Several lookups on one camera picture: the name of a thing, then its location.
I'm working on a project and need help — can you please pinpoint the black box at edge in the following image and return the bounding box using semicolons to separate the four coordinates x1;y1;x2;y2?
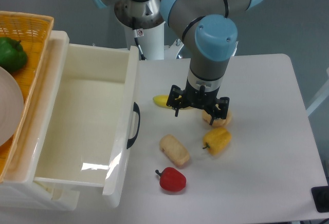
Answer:
311;186;329;213

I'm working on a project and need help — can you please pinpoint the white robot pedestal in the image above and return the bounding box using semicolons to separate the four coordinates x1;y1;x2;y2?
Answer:
122;22;184;60

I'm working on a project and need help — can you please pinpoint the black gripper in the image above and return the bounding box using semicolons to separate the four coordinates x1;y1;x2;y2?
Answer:
166;81;230;125

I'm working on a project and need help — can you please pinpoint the square bread loaf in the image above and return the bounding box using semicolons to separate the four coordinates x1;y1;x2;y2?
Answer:
159;134;190;167

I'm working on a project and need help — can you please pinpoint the round bread roll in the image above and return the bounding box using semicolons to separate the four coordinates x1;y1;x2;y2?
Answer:
202;109;232;127

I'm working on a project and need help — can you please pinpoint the white plastic drawer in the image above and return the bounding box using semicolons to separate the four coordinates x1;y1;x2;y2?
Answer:
34;44;139;208

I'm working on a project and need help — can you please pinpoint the orange woven basket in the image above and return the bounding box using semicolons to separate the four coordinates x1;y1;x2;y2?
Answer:
1;11;54;182

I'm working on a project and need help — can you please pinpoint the beige round plate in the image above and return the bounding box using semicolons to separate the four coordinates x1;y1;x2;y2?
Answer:
1;67;24;145

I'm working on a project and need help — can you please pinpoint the red bell pepper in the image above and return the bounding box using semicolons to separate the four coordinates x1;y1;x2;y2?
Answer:
155;167;187;192

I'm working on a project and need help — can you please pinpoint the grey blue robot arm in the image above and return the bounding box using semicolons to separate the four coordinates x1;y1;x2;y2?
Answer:
93;0;263;124

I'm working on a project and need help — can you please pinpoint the black drawer handle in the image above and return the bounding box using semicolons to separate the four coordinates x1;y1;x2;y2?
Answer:
126;102;141;150

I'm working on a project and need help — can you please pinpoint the yellow banana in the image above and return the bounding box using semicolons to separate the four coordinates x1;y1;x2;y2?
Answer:
153;95;193;111

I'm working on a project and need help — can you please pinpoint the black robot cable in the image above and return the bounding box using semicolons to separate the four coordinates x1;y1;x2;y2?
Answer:
131;17;148;61

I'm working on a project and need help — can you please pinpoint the yellow bell pepper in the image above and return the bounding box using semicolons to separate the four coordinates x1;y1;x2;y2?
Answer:
203;127;232;156

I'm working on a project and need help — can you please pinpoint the white drawer cabinet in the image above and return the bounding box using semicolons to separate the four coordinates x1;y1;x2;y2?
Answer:
1;30;80;211

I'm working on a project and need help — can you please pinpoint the green bell pepper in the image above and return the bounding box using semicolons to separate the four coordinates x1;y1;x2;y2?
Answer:
1;37;28;73

